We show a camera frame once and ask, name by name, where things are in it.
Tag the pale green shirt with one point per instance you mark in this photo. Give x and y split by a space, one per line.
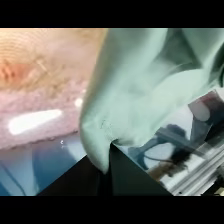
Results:
140 86

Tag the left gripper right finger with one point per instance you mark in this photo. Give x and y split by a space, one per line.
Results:
133 180

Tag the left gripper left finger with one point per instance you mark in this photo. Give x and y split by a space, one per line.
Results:
80 181

